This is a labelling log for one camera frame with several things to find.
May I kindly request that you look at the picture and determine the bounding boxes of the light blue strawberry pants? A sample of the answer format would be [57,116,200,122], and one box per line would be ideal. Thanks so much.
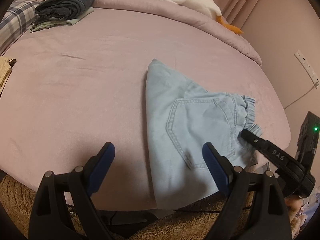
[145,60,262,210]

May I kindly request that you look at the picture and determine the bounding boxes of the person's right hand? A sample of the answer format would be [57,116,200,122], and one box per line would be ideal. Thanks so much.
[285,195,312,224]

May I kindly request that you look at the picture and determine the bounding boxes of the white power strip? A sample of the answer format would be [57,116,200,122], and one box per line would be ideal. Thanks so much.
[294,50,319,88]

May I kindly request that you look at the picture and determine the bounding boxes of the pink bed sheet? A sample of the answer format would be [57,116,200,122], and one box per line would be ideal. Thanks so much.
[1,9,291,211]

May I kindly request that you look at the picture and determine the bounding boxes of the pink curtain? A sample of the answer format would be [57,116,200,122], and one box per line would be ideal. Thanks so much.
[203,0,273,29]

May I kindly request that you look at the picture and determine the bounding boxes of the cream cartoon print pants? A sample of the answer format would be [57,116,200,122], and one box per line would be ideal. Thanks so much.
[0,56,17,94]

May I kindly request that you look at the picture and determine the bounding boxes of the pink quilt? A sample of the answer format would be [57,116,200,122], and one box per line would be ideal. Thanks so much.
[23,0,263,67]

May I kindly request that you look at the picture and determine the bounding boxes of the plaid pillow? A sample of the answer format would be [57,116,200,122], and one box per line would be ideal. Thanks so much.
[1,0,39,55]

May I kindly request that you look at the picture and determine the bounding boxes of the folded dark denim pants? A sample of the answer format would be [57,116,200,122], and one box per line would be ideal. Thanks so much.
[35,0,95,21]

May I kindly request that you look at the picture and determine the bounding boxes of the white power cable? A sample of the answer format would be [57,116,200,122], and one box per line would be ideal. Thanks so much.
[283,82,320,110]

